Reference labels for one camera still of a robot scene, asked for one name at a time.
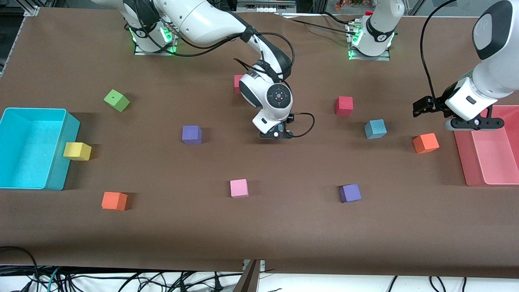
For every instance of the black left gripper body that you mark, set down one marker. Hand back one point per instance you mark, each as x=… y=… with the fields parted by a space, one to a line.
x=438 y=101

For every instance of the light blue foam block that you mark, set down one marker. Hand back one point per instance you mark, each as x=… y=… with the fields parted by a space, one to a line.
x=375 y=129

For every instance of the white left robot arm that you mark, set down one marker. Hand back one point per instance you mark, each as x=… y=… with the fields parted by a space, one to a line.
x=494 y=69

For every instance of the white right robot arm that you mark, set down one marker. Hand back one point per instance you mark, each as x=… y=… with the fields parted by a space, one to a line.
x=202 y=20

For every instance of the orange foam block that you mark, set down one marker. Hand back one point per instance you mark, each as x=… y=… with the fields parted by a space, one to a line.
x=425 y=143
x=114 y=201

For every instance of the red foam block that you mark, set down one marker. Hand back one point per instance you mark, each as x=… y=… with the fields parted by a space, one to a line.
x=237 y=83
x=344 y=105

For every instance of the pink plastic bin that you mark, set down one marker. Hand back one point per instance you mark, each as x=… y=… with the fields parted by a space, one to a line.
x=490 y=158

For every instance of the pink foam block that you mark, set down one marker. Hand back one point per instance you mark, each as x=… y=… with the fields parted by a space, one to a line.
x=239 y=188

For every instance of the purple foam block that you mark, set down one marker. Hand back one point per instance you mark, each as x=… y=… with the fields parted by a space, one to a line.
x=350 y=193
x=191 y=134

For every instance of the brown table cover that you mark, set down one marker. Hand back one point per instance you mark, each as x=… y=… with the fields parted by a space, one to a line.
x=284 y=227

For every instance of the grey power strip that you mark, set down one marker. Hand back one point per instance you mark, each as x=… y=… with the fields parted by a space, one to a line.
x=263 y=6

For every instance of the green foam block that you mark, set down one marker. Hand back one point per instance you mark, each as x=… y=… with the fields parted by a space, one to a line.
x=116 y=100

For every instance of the yellow foam block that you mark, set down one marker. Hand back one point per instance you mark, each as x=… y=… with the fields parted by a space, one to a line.
x=77 y=151

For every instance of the cyan plastic bin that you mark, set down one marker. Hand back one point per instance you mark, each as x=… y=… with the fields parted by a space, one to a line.
x=28 y=146

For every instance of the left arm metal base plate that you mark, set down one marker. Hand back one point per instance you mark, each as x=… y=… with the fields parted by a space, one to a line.
x=377 y=58

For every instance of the small metal table bracket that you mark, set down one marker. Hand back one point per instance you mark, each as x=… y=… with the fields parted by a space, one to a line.
x=262 y=264

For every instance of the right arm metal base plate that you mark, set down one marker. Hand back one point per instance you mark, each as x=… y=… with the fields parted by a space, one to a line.
x=156 y=53

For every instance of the aluminium corner bracket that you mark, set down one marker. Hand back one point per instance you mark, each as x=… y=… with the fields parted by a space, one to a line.
x=32 y=11

